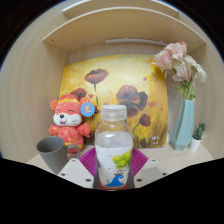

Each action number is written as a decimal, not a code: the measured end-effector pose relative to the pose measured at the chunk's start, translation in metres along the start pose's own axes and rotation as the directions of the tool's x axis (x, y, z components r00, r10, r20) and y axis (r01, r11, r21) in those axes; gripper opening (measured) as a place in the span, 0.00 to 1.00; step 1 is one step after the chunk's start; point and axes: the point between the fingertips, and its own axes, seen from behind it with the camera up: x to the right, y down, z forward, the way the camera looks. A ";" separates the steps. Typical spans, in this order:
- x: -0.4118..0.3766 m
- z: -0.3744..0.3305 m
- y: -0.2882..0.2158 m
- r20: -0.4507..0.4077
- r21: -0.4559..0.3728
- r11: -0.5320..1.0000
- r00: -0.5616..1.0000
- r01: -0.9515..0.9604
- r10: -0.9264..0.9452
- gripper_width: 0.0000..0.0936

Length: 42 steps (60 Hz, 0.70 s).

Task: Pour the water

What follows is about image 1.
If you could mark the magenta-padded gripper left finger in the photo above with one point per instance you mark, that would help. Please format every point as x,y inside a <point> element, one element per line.
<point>76,170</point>

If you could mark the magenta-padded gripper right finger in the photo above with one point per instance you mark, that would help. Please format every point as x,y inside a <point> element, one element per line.
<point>150,169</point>

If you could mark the clear water bottle printed label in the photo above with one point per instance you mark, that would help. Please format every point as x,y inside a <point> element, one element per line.
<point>114,143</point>

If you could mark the grey ribbed mug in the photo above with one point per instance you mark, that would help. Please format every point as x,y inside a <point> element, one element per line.
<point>52,151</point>

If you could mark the red plush mouse toy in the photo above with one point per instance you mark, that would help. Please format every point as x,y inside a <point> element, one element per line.
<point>68,128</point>

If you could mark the teal faceted vase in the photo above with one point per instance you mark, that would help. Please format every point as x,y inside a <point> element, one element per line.
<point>183,128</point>

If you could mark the small potted succulent plant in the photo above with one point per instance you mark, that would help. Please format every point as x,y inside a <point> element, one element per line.
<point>196,143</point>

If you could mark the yellow poppy flower painting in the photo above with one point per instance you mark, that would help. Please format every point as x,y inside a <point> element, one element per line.
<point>113,73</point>

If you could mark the pink and white flower bouquet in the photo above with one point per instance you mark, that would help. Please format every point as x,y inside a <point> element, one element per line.
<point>175,63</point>

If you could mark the white under-shelf light bar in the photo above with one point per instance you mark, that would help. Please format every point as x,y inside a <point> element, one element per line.
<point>136,41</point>

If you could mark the light wood hutch shelves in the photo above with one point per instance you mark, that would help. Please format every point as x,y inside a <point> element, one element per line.
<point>123,28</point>

